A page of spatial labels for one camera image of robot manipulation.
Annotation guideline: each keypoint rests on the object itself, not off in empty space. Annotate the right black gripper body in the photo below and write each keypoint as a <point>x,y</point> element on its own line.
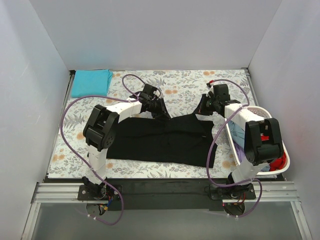
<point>204,106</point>

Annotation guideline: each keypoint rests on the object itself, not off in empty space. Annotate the lilac t shirt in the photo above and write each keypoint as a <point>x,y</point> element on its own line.
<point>240,154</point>

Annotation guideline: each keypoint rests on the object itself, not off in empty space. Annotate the aluminium frame rail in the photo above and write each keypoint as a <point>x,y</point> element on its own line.
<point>64,211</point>

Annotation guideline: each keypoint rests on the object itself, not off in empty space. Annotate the red t shirt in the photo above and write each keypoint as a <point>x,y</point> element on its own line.
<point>278,164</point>

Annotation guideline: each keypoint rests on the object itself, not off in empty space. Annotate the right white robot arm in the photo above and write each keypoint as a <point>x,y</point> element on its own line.
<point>263,142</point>

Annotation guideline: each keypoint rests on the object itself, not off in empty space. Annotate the blue t shirt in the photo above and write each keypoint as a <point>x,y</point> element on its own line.
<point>237,134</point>

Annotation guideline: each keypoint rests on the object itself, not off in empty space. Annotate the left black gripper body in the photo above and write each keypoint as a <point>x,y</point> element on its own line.
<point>159,107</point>

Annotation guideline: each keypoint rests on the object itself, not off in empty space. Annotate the folded teal t shirt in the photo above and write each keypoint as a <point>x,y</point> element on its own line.
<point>91,82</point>

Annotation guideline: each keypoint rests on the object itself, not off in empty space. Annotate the black t shirt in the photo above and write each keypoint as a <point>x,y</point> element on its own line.
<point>181,140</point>

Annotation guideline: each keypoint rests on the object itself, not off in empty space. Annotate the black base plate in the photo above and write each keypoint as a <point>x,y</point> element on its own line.
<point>170,194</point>

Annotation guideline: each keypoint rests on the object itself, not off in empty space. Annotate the floral tablecloth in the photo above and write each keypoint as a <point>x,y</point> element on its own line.
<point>182,90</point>

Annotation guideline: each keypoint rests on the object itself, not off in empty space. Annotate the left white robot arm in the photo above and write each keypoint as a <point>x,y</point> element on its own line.
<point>100,132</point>

